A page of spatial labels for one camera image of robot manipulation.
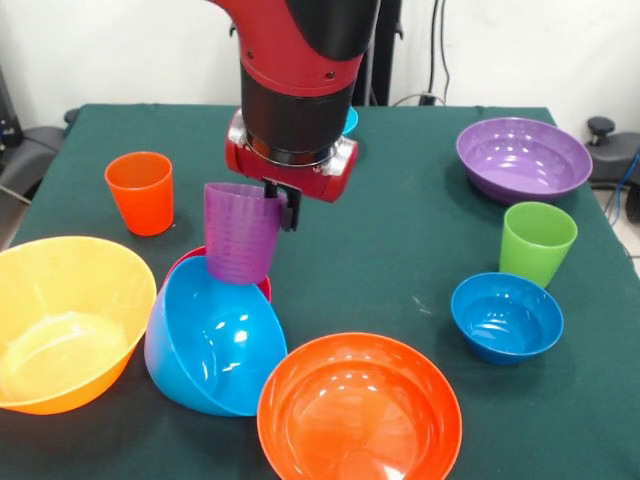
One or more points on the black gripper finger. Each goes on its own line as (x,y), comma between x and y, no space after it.
(291,210)
(271,191)

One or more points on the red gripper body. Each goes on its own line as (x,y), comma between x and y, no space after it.
(330,182)

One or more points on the purple cup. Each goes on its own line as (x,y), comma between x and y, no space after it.
(240,235)

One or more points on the large sky blue bowl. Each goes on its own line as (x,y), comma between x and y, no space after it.
(215,340)

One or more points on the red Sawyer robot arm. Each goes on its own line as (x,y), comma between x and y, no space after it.
(300,50)

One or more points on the small light blue bowl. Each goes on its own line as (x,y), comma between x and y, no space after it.
(352,120)

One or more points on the dark green table cloth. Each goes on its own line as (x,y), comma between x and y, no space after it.
(400,250)

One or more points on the pink bowl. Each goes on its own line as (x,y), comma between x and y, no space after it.
(186,257)

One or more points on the orange cup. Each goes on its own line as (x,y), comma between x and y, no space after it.
(142,200)

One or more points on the purple bowl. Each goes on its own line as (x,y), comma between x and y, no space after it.
(522,160)

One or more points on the green cup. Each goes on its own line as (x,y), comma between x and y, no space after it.
(535,250)

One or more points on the orange bowl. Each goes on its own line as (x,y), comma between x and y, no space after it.
(360,415)

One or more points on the dark blue bowl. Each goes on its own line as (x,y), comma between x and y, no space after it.
(505,320)

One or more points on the yellow bowl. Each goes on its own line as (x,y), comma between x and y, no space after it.
(65,320)

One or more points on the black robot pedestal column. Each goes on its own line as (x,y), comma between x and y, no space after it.
(385,60)

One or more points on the black pedestal leg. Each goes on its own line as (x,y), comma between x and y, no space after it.
(35,145)
(612,155)

